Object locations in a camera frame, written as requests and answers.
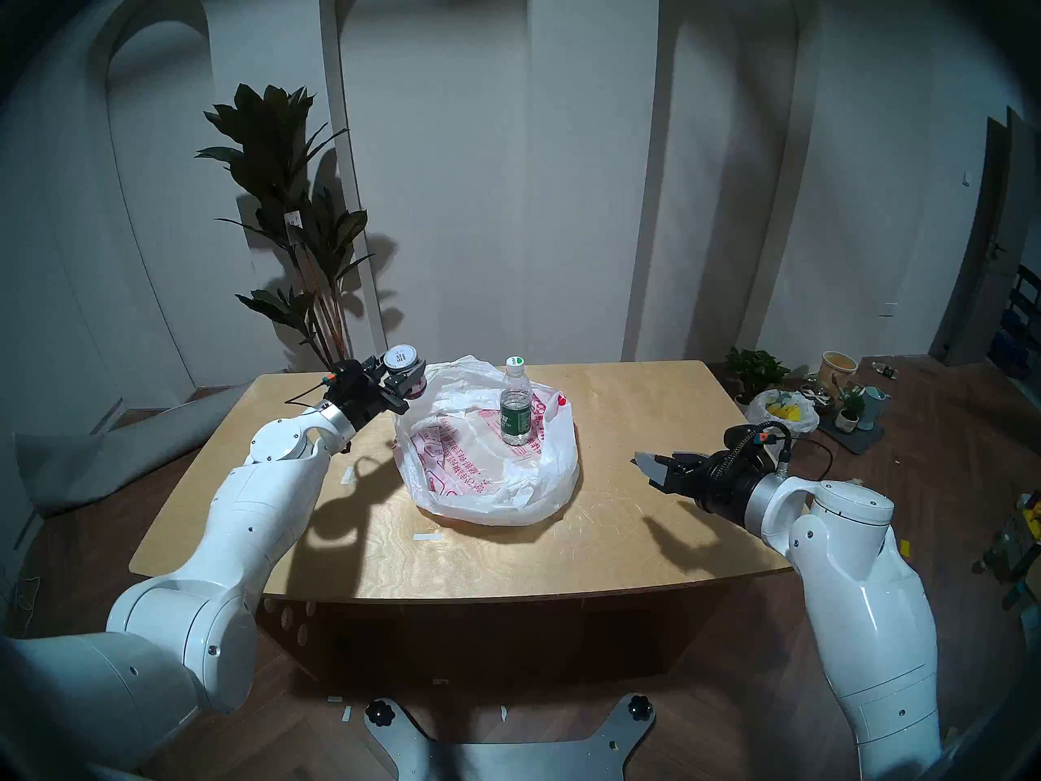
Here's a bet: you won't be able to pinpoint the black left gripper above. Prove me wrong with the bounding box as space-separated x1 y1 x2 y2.
322 353 427 424

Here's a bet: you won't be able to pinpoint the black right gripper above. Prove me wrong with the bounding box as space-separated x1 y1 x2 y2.
633 447 775 518

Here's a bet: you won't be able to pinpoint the dark sauce jar white lid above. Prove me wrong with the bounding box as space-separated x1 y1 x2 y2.
382 344 429 401

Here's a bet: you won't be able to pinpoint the water bottle green label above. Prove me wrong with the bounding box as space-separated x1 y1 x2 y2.
499 356 534 447

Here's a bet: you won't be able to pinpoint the white plastic bag red print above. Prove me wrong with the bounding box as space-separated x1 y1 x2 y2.
393 355 581 526

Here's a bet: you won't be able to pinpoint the white bag with yellow contents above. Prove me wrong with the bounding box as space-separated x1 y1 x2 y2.
747 389 821 436

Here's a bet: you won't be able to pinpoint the light wooden table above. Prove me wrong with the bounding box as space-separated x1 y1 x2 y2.
128 360 794 605

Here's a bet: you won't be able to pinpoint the small green leafy plant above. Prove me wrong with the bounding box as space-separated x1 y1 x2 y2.
724 347 791 402

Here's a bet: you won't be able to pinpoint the dark floor tray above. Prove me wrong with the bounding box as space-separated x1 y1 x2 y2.
817 413 886 455

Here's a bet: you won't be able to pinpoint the tall dark-leaved potted plant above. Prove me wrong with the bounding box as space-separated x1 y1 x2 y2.
195 84 383 373

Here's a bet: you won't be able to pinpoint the rolled grey mat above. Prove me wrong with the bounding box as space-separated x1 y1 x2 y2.
15 381 253 518

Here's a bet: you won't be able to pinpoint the yellow and black equipment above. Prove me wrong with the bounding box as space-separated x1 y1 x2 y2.
980 491 1041 609

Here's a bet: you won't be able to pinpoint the dark grey door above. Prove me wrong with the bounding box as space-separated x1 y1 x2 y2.
931 108 1041 367

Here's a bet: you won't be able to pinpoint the stacked blue crates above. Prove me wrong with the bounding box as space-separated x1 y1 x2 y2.
996 263 1041 382

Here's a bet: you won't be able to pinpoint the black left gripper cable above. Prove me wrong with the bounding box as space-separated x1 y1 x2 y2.
285 371 342 410

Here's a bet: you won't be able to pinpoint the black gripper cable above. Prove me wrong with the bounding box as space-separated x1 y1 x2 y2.
285 371 342 410
724 421 834 483

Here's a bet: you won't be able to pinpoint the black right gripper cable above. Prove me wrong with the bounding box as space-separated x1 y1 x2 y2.
724 421 834 483

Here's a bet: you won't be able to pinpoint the grey metal robot base plate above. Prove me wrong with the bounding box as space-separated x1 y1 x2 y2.
364 694 656 781

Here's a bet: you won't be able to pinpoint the thin floor cable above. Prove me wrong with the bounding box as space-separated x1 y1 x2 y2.
0 560 50 634

